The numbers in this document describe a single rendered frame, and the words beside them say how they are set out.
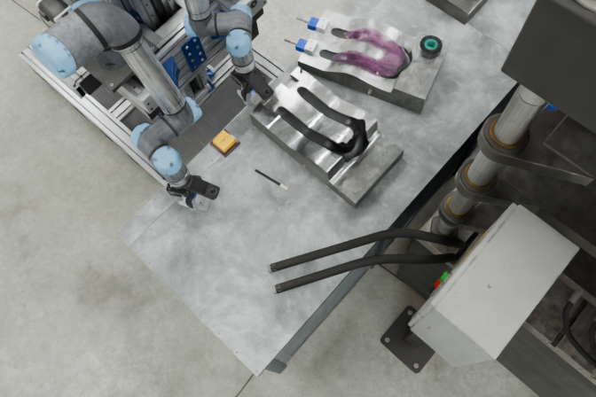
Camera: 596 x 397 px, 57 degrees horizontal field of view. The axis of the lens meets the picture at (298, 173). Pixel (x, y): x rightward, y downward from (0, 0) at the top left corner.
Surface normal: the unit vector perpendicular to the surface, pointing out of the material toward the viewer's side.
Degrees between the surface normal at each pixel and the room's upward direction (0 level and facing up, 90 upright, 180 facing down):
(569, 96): 90
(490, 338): 0
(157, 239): 0
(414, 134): 0
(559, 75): 90
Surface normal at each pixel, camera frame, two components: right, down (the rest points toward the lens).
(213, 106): -0.07, -0.37
